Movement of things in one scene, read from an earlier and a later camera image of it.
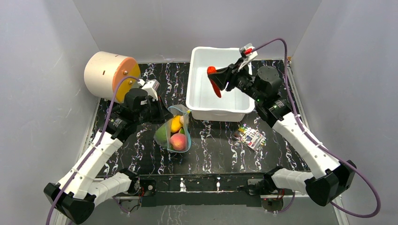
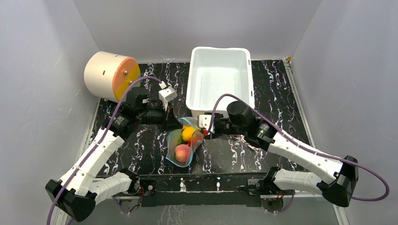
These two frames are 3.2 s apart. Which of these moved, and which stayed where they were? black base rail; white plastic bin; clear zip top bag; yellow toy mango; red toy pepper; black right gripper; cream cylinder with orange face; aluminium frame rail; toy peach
Moved: black right gripper; clear zip top bag; red toy pepper; toy peach; yellow toy mango
Stayed: black base rail; white plastic bin; cream cylinder with orange face; aluminium frame rail
